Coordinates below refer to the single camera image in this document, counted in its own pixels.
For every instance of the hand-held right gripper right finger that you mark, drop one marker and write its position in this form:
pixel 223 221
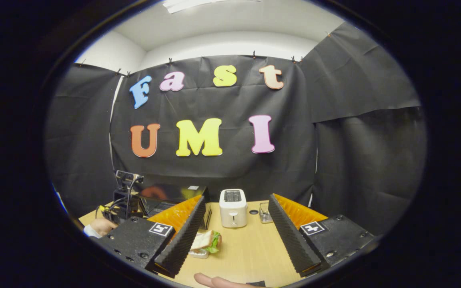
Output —
pixel 290 240

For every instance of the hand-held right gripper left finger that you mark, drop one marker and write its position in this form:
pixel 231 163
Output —
pixel 182 244

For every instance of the sandwich with lettuce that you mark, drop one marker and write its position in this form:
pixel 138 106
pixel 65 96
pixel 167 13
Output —
pixel 204 240

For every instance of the black electric oven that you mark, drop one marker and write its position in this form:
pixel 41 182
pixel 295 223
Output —
pixel 170 194

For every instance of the small white plate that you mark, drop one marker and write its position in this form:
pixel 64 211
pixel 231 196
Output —
pixel 198 254

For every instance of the white toaster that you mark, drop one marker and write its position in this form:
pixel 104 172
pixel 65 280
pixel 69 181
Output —
pixel 233 208

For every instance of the black backdrop cloth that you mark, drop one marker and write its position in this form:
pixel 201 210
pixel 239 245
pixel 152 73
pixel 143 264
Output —
pixel 354 160

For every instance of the row of black cloth clips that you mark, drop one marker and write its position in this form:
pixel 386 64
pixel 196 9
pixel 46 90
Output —
pixel 170 61

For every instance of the ceiling light panel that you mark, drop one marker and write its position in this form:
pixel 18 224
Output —
pixel 206 4

